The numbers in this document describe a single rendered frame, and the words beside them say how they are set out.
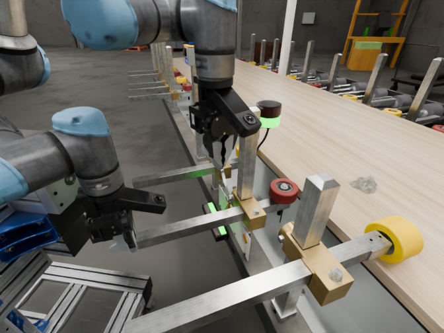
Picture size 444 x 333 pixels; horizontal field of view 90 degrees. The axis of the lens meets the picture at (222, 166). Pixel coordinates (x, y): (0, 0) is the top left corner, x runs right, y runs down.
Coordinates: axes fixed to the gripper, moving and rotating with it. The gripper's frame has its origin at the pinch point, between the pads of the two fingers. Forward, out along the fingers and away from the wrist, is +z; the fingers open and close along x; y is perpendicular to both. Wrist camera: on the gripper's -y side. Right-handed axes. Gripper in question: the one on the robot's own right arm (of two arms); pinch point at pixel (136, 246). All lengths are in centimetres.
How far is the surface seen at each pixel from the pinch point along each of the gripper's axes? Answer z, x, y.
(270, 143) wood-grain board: -8, -26, -52
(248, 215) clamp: -4.6, 3.6, -29.1
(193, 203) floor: 82, -100, -33
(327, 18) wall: -54, -923, -857
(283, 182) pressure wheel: -8.1, -1.8, -42.5
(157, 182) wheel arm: -1.5, -23.5, -8.0
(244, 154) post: -19.9, -2.3, -29.5
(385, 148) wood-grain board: -8, -7, -90
